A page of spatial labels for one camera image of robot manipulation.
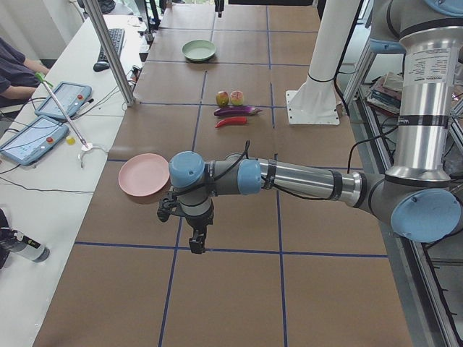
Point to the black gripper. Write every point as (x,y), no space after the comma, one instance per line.
(200,223)

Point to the pink green peach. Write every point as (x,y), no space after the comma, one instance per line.
(236,98)

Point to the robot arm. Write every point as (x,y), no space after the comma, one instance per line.
(413,195)

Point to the pink plate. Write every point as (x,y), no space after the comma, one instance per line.
(144,175)

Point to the red chili pepper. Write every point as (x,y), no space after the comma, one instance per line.
(232,121)

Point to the purple eggplant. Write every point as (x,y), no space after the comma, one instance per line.
(236,111)

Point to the small yellow cup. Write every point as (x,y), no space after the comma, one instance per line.
(70,140)

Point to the grey water bottle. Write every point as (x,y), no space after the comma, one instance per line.
(26,247)

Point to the near teach pendant tablet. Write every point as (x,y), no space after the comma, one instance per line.
(34,141)

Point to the teach pendant tablet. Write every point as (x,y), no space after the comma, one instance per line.
(72,97)
(34,141)

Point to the far teach pendant tablet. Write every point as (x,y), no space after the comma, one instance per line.
(72,97)

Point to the green plate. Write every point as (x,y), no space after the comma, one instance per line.
(198,50)

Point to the black computer mouse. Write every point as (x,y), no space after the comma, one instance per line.
(100,66)

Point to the black keyboard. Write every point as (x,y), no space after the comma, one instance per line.
(117,38)

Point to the metal rod with green tip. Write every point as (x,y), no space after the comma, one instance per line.
(85,146)

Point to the stack of books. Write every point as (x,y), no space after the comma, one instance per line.
(386,93)

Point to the seated person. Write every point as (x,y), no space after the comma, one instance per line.
(18,79)

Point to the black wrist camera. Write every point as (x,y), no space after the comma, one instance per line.
(168,206)

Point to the aluminium frame post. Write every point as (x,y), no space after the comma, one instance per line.
(94,11)

